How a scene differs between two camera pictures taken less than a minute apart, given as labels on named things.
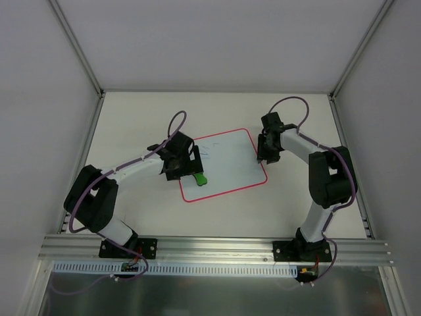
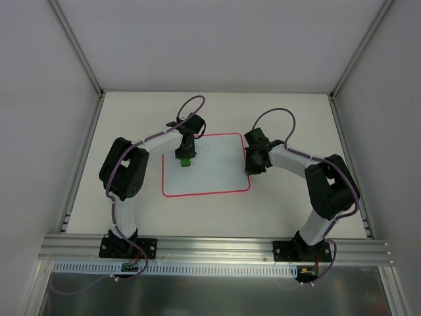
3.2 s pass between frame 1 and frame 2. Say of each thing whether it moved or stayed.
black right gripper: moved
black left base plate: stayed
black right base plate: stayed
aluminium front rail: stayed
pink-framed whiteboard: moved
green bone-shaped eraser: moved
